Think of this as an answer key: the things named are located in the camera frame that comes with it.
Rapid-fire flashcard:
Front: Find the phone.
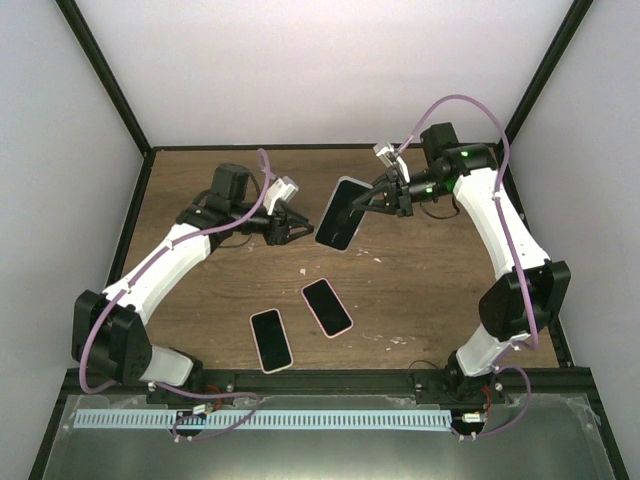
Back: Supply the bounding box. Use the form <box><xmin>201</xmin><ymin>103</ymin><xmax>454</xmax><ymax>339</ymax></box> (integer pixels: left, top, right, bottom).
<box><xmin>301</xmin><ymin>278</ymin><xmax>354</xmax><ymax>339</ymax></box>
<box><xmin>250</xmin><ymin>309</ymin><xmax>294</xmax><ymax>374</ymax></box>

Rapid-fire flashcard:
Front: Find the phone in light pink case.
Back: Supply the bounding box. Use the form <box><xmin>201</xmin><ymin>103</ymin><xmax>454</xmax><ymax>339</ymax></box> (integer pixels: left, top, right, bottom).
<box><xmin>250</xmin><ymin>309</ymin><xmax>294</xmax><ymax>374</ymax></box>

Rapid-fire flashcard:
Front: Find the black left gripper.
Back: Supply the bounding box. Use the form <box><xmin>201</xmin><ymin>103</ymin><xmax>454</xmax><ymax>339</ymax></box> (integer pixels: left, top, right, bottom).
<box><xmin>230</xmin><ymin>201</ymin><xmax>313</xmax><ymax>247</ymax></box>

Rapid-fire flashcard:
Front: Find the light blue slotted cable duct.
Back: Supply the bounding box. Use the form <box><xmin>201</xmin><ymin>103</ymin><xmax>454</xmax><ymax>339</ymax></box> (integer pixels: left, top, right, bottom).
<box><xmin>73</xmin><ymin>409</ymin><xmax>452</xmax><ymax>432</ymax></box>

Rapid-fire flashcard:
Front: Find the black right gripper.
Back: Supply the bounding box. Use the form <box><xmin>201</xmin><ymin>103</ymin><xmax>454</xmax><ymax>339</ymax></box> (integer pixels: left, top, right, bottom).
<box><xmin>353</xmin><ymin>168</ymin><xmax>448</xmax><ymax>219</ymax></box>

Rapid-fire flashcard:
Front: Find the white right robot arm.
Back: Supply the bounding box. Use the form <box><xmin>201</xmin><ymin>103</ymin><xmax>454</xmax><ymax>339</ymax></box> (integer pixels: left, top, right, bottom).
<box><xmin>350</xmin><ymin>123</ymin><xmax>571</xmax><ymax>403</ymax></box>

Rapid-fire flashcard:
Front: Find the clear phone case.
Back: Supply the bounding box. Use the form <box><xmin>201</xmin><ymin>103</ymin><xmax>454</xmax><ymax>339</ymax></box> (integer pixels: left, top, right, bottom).
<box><xmin>314</xmin><ymin>175</ymin><xmax>374</xmax><ymax>252</ymax></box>

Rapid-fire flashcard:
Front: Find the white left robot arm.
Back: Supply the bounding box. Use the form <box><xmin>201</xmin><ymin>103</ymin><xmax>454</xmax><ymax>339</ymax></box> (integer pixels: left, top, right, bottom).
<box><xmin>72</xmin><ymin>163</ymin><xmax>313</xmax><ymax>404</ymax></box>

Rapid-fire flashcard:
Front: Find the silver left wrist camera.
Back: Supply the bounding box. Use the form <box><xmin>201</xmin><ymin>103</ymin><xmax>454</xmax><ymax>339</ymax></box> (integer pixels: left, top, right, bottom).
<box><xmin>263</xmin><ymin>176</ymin><xmax>299</xmax><ymax>215</ymax></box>

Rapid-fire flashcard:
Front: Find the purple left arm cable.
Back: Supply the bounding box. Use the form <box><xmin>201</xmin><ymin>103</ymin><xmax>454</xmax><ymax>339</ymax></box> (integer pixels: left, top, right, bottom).
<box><xmin>79</xmin><ymin>148</ymin><xmax>281</xmax><ymax>443</ymax></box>

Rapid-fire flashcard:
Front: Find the black aluminium frame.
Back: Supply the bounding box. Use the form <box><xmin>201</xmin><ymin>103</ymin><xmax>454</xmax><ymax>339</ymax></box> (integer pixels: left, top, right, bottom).
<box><xmin>28</xmin><ymin>0</ymin><xmax>629</xmax><ymax>480</ymax></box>

